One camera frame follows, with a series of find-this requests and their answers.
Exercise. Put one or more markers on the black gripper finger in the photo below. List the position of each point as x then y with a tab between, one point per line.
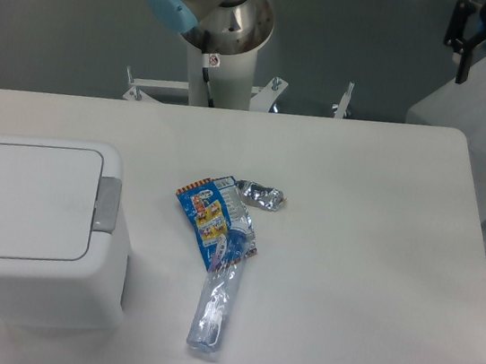
455	39

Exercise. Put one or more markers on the white plastic trash can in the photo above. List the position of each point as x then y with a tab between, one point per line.
64	244

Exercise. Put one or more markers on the blue snack wrapper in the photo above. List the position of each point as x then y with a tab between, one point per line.
215	206

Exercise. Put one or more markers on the crushed clear plastic bottle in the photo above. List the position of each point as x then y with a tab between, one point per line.
218	293

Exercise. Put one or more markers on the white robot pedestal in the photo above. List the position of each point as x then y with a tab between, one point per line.
213	81

